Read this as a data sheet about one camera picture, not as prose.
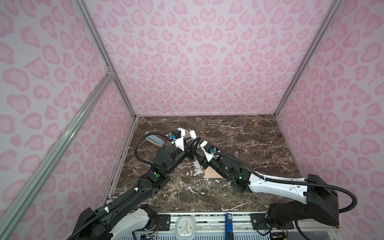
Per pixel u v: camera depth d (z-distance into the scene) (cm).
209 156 58
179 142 61
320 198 41
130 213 59
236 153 98
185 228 69
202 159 63
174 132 58
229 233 68
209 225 73
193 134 65
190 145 62
